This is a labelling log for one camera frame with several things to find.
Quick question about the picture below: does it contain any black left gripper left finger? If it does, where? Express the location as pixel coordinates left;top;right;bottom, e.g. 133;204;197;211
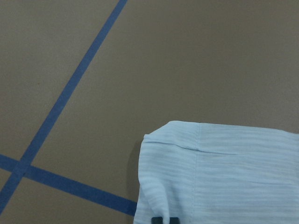
151;217;163;224

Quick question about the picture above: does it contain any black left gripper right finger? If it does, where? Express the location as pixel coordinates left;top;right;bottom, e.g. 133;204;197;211
169;217;180;224

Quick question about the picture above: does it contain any light blue button-up shirt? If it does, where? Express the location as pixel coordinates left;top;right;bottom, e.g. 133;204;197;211
134;121;299;224

